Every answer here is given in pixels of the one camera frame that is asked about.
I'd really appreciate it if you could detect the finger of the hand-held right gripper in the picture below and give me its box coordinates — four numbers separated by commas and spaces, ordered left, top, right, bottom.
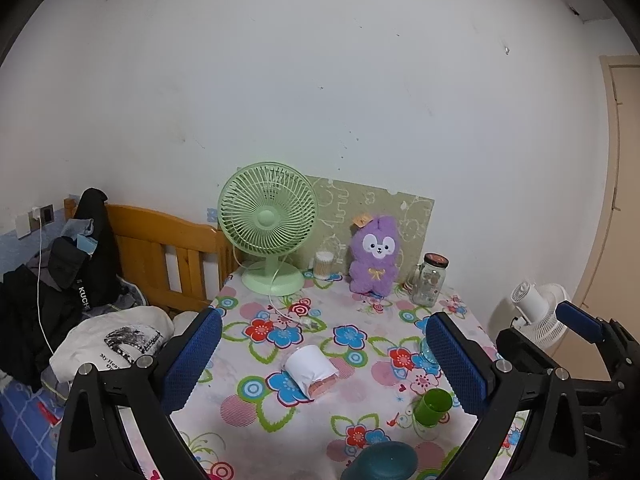
556, 301, 640, 382
495, 327, 558, 373

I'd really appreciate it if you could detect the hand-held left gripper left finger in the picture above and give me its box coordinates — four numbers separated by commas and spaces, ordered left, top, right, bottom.
55, 306, 224, 480

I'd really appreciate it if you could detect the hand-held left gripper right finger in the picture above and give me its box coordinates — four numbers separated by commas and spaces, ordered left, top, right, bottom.
425, 311, 591, 480

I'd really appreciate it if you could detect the white packet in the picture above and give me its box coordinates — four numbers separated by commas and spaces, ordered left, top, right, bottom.
283, 345, 340, 401

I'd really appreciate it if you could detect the green plastic cup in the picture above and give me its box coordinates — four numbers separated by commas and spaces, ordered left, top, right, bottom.
413, 388, 453, 428

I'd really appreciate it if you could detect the white standing fan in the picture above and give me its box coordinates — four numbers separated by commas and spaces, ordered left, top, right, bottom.
487, 282, 573, 361

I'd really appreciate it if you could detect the glass jar with lid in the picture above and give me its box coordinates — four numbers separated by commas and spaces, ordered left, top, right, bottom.
411, 253, 449, 307

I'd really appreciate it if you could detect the white printed shirt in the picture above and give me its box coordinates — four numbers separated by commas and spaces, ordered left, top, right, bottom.
50, 306, 176, 383

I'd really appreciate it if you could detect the floral tablecloth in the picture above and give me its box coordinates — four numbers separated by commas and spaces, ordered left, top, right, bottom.
172, 270, 531, 480

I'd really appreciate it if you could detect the teal bowl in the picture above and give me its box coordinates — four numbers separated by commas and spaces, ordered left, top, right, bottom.
342, 441, 418, 480

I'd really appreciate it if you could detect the purple plush toy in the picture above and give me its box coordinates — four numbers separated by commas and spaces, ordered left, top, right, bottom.
348, 215, 399, 296

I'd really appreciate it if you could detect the wooden bed headboard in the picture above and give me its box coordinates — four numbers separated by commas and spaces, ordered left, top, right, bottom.
64, 197, 241, 313

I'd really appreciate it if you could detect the beige door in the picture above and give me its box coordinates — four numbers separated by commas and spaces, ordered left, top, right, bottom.
572, 55, 640, 341

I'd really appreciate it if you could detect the black hanging jacket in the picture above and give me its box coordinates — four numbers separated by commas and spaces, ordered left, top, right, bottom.
50, 187, 123, 311

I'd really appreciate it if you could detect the green desk fan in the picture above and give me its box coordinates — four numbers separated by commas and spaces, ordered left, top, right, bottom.
217, 161, 319, 297

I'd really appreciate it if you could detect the cotton swab container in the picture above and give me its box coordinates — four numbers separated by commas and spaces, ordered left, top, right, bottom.
313, 251, 335, 279

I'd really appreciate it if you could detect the blue denim cloth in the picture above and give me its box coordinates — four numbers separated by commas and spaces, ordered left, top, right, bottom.
61, 217, 99, 256

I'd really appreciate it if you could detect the dark clothes pile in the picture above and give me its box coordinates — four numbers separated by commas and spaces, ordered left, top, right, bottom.
0, 262, 88, 391

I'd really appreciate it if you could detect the blue checked bedsheet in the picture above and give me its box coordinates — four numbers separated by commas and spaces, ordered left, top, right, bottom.
0, 375, 76, 480

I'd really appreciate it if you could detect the green patterned board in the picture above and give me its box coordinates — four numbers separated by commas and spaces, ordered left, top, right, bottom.
305, 175, 435, 286

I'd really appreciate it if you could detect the white fan cable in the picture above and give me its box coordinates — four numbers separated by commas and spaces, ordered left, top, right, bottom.
231, 245, 313, 333

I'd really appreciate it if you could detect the white charger cable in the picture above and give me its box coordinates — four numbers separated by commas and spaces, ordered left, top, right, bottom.
31, 206, 57, 357

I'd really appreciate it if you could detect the wall socket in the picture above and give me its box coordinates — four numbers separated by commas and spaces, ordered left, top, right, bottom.
16, 204, 55, 239

